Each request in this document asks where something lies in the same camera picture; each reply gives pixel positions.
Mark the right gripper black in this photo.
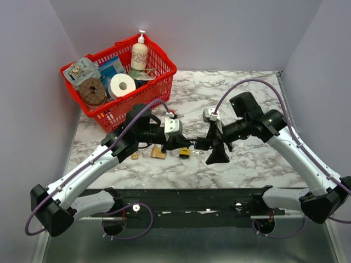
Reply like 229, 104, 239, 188
203, 117, 250, 164

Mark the yellow padlock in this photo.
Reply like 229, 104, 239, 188
179, 147, 190, 159

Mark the black padlock with keys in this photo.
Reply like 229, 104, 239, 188
192, 138, 212, 151

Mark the large brass padlock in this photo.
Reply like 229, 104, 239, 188
150, 145, 166, 159

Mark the small brass padlock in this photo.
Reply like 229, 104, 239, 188
131, 151, 139, 160

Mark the yellow padlock key bunch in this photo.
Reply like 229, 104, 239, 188
193, 150, 206, 157

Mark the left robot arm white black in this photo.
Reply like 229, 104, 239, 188
25, 100, 192, 237

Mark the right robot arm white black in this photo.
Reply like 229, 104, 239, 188
203, 92, 350, 224

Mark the red plastic basket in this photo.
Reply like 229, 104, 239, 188
65, 35, 177, 133

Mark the green patterned packet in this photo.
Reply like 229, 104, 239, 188
127, 68, 156, 81

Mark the white toilet paper roll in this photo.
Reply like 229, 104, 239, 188
108, 73, 136, 100

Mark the brown tape roll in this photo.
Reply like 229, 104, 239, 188
78, 77, 107, 107

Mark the cream lotion pump bottle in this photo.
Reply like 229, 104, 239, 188
131, 30, 148, 71

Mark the blue plastic package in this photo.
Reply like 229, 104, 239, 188
98, 56, 126, 79

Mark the grey cartoon pouch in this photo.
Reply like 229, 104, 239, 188
63, 58, 101, 87

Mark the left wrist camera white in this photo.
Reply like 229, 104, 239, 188
164, 110, 183, 138

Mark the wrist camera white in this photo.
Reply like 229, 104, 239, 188
202, 108, 223, 133
164, 110, 183, 138

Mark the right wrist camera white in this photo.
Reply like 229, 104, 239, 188
202, 108, 223, 133

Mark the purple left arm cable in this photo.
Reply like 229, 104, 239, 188
24, 99, 172, 241

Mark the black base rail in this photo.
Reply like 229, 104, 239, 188
79, 186, 286, 228

